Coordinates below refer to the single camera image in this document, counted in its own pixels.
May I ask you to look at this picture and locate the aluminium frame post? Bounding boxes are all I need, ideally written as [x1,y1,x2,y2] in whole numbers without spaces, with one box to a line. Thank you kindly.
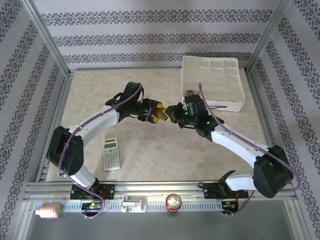
[21,0,72,77]
[246,0,294,76]

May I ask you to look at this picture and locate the green striped sock orange toe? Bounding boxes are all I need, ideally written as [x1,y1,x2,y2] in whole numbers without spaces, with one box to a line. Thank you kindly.
[155,107,169,121]

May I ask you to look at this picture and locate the wide aluminium frame rail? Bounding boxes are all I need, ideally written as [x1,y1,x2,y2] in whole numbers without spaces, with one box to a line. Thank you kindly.
[23,181,298,201]

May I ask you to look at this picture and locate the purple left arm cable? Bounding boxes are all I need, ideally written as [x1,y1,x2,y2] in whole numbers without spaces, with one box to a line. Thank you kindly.
[56,82,145,221]

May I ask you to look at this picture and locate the small circuit board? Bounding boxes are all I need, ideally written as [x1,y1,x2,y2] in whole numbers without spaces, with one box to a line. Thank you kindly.
[81,201,104,211]
[221,201,239,210]

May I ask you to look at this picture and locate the white plastic latch bracket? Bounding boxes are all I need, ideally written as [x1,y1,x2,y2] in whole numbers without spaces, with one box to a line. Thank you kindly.
[121,195,148,214]

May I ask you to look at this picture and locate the grey metal panel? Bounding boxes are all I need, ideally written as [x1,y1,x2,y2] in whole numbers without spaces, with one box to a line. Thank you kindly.
[19,199,301,240]

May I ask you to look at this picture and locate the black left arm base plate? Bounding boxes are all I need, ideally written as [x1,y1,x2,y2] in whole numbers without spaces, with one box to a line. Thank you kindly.
[69,183,116,200]

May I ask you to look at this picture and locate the red soda can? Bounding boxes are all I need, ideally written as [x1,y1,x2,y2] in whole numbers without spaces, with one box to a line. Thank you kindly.
[165,193,183,213]

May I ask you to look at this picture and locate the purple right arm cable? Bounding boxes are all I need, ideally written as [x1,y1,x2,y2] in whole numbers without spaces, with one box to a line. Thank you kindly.
[198,82,301,218]

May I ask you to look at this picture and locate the pink white bottle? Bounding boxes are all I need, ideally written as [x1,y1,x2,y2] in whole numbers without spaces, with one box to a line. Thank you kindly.
[34,202,61,220]

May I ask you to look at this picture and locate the white divided organizer box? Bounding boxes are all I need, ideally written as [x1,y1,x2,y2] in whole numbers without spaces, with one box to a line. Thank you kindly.
[179,55,246,113]

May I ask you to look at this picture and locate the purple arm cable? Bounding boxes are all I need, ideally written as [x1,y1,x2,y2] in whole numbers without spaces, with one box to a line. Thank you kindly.
[56,82,145,221]
[198,82,301,218]

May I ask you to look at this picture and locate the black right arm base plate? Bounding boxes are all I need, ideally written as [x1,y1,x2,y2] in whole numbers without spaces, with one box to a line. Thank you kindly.
[201,182,250,200]

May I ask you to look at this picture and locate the grey calculator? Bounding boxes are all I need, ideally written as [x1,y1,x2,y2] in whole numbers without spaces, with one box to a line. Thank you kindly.
[102,137,121,172]

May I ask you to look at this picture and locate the thin aluminium frame rail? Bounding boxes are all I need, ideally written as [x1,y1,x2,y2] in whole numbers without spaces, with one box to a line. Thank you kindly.
[68,66,183,74]

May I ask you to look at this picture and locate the perforated metal strip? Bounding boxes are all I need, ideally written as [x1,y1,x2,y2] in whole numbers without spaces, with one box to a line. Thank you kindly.
[34,201,241,213]

